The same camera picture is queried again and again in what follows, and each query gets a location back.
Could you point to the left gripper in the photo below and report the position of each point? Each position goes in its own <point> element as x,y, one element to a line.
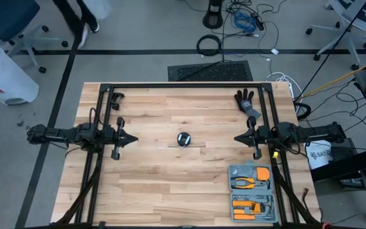
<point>118,138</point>

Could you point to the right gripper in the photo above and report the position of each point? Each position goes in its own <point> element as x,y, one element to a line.
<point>260,135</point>

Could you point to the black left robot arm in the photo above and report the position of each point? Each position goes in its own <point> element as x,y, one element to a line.
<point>75,135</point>

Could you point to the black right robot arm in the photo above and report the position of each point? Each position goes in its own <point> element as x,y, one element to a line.
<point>310,133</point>

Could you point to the black grey work glove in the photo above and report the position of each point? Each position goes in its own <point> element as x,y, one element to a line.
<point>246,103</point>

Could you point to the orange tape measure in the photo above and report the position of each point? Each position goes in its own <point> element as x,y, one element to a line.
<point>263,174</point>

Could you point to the black clamp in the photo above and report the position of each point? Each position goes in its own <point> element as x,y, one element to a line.
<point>117,98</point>

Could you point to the grey tool case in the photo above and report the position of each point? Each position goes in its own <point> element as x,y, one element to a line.
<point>249,194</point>

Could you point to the black floor mat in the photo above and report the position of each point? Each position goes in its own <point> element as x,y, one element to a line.
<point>211,71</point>

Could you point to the white power adapter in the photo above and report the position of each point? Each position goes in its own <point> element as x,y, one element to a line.
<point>274,51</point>

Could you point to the black side table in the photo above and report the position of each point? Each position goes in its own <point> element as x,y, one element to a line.
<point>345,165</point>

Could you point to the black power strip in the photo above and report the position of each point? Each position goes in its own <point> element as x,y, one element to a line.
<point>258,22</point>

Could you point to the thin black pole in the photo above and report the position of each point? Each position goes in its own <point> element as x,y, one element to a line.
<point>331,51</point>

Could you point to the black stand base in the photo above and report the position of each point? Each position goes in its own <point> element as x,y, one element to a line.
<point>213,19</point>

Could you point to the person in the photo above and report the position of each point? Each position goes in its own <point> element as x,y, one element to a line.
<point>71,14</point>

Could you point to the white trash bin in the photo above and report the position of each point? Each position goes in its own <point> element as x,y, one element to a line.
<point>2,76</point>

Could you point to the white grey office chair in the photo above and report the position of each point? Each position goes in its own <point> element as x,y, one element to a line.
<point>354,19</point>

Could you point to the blue office chair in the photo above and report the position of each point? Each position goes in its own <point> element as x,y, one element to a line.
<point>5,17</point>

